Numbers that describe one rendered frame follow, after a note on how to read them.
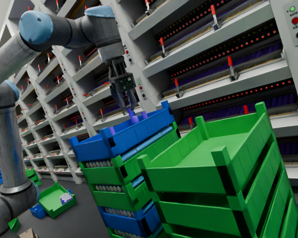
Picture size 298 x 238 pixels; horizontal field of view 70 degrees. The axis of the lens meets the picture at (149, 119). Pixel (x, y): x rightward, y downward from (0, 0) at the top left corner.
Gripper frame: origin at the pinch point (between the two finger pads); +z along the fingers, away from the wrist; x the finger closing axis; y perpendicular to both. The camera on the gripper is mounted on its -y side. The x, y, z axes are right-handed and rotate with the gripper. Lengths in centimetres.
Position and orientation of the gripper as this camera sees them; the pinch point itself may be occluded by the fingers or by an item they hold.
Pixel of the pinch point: (128, 108)
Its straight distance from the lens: 84.9
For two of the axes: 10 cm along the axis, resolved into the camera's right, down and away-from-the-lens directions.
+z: 2.6, 9.0, 3.5
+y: 3.9, 2.3, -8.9
